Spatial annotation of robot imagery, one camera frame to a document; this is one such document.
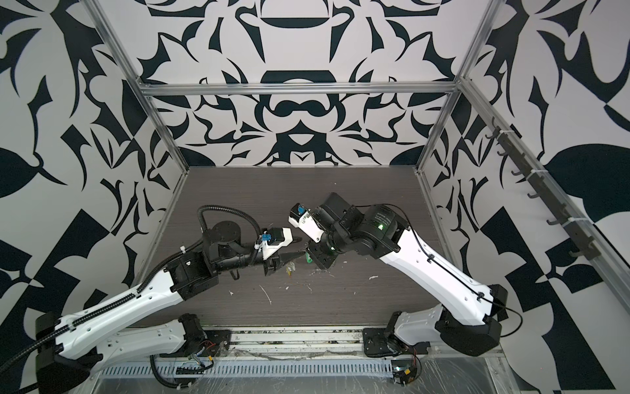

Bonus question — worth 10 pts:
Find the black wall hook rail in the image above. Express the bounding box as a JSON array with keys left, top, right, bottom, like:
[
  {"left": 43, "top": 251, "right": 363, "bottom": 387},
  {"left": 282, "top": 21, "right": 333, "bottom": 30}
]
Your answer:
[{"left": 487, "top": 118, "right": 601, "bottom": 260}]

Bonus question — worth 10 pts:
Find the small green circuit board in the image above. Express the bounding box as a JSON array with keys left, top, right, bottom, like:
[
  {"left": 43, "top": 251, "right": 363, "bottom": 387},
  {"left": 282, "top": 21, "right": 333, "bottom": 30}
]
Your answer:
[{"left": 391, "top": 357, "right": 422, "bottom": 386}]

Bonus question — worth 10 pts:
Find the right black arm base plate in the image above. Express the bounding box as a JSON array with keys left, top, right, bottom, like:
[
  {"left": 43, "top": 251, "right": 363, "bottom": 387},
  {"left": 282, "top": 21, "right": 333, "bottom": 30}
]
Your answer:
[{"left": 362, "top": 328, "right": 431, "bottom": 358}]

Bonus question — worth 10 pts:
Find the white slotted cable duct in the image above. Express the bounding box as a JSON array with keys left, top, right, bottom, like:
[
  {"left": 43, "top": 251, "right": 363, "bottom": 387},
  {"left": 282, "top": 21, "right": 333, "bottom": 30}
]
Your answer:
[{"left": 97, "top": 359, "right": 395, "bottom": 379}]

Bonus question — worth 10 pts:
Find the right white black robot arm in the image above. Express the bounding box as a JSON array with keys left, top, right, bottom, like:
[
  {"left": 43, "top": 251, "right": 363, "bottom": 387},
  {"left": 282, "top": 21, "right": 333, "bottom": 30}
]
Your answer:
[{"left": 290, "top": 193, "right": 507, "bottom": 356}]

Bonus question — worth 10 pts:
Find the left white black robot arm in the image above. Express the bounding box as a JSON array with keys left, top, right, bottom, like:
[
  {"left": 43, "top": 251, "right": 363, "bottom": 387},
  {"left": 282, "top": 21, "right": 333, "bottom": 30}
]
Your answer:
[{"left": 35, "top": 221, "right": 299, "bottom": 393}]

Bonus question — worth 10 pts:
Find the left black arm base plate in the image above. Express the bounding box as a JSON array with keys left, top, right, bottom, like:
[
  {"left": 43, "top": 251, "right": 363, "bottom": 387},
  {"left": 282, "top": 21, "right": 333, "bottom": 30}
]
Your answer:
[{"left": 159, "top": 329, "right": 232, "bottom": 358}]

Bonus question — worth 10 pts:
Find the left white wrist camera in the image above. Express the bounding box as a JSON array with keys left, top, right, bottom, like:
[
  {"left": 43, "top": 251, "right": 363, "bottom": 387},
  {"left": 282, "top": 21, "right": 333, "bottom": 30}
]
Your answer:
[{"left": 255, "top": 228, "right": 293, "bottom": 261}]

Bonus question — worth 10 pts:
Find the left black corrugated cable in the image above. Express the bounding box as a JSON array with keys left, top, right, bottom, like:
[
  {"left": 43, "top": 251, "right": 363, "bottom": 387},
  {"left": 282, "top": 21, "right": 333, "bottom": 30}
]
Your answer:
[{"left": 0, "top": 205, "right": 264, "bottom": 394}]

